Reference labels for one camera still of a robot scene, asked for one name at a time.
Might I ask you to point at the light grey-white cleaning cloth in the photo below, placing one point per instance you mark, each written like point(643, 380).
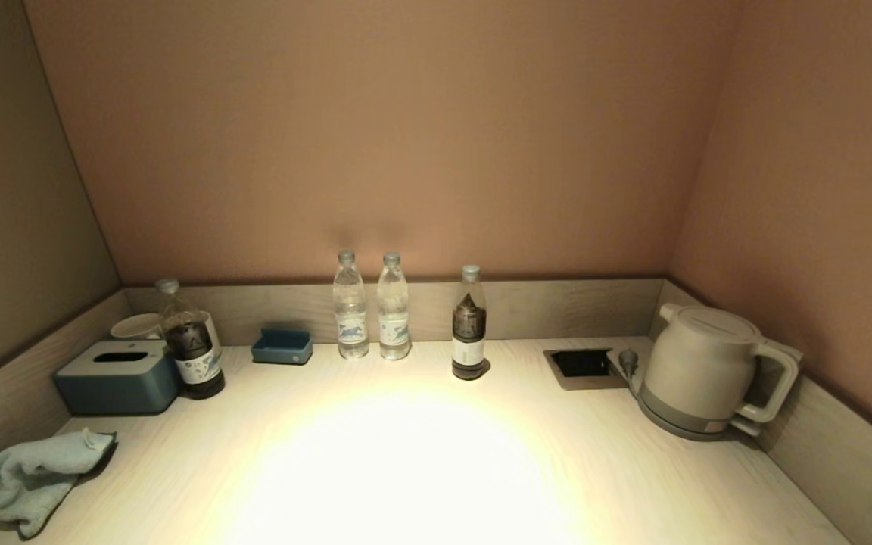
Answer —
point(35, 477)

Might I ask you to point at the clear water bottle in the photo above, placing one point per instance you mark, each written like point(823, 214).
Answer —
point(350, 318)
point(393, 318)

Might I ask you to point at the dark drink bottle barcode label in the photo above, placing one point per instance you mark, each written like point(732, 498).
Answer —
point(469, 341)

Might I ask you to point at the small blue plastic tray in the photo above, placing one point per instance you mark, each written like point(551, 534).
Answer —
point(281, 350)

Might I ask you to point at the recessed black power socket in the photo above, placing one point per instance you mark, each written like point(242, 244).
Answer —
point(583, 365)

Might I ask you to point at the grey kettle power plug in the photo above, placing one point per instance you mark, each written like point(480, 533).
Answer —
point(629, 360)

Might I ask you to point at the dark drink bottle blue-print label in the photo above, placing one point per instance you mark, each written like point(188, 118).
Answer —
point(194, 356)

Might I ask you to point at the grey kettle base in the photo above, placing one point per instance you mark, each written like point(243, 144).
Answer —
point(671, 418)

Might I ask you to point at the white electric kettle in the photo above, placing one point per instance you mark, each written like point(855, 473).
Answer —
point(701, 363)

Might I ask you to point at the blue-grey tissue box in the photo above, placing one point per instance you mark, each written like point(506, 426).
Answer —
point(114, 386)

